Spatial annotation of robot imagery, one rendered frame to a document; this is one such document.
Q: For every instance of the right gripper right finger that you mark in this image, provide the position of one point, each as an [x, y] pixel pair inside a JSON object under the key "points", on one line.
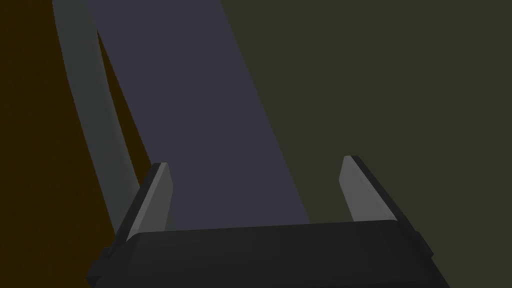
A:
{"points": [[366, 196]]}

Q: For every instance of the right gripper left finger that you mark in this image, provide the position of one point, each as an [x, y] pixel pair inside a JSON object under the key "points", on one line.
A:
{"points": [[154, 204]]}

